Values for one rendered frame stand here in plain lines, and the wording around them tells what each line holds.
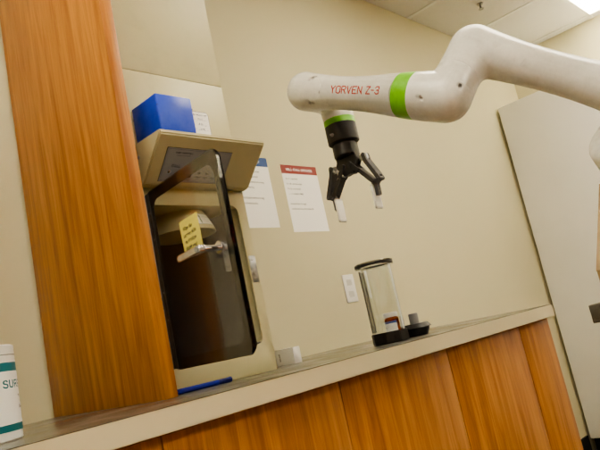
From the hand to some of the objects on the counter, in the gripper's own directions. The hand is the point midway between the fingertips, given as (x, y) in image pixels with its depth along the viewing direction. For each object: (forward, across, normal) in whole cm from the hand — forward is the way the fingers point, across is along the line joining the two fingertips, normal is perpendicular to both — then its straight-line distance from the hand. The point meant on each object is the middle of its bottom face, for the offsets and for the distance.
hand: (360, 211), depth 181 cm
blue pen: (+38, +10, +56) cm, 68 cm away
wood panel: (+38, +28, +70) cm, 84 cm away
